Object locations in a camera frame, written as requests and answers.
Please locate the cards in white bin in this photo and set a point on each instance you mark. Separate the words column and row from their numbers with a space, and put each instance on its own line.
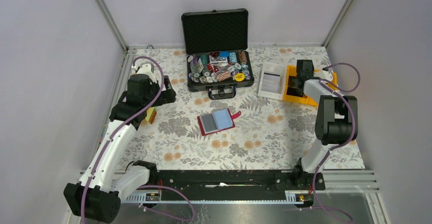
column 271, row 82

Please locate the orange green sticky note block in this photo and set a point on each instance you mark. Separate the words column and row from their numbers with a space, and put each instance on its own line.
column 150, row 115

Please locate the floral patterned table mat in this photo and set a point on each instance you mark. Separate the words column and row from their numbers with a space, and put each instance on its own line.
column 269, row 134

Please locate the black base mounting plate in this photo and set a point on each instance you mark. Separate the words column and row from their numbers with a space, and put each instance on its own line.
column 180, row 181

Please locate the yellow round dealer chip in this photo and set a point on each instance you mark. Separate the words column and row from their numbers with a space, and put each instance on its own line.
column 239, row 77

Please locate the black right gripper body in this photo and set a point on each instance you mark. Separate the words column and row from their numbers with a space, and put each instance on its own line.
column 294, row 79

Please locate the black poker chip case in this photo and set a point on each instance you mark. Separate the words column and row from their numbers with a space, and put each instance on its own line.
column 216, row 45

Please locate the white slotted cable duct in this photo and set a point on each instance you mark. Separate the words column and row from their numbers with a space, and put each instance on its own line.
column 221, row 196

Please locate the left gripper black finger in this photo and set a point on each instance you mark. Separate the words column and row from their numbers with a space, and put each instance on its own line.
column 167, row 85
column 168, row 96

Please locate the white plastic bin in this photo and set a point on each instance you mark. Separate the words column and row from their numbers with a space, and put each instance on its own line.
column 276, row 69

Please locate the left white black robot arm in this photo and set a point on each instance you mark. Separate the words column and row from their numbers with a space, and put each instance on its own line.
column 96, row 195

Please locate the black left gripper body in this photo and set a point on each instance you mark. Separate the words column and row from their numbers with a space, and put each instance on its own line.
column 155, row 88

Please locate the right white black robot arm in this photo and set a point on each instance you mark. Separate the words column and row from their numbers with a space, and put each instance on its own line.
column 336, row 121

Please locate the black credit card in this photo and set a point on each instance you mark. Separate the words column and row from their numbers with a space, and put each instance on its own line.
column 208, row 123

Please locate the yellow bin right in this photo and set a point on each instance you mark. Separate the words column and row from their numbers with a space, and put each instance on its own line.
column 331, row 82

